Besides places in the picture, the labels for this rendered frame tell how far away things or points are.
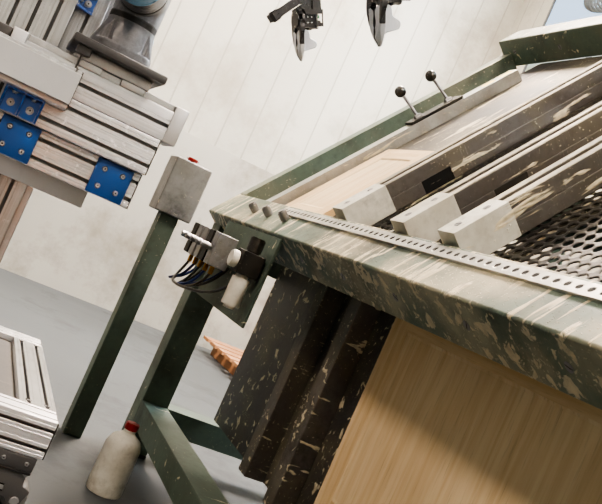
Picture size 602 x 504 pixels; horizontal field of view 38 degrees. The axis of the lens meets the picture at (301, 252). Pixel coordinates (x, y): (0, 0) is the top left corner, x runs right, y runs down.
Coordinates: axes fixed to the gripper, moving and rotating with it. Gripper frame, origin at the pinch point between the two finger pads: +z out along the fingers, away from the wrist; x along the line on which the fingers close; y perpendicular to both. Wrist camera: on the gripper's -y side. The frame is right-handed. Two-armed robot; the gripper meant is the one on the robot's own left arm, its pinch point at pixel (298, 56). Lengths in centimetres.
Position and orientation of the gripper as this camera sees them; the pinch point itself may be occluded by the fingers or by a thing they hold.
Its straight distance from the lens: 272.0
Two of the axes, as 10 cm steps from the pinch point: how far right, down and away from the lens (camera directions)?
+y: 9.5, -0.8, 3.0
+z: 0.4, 9.9, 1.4
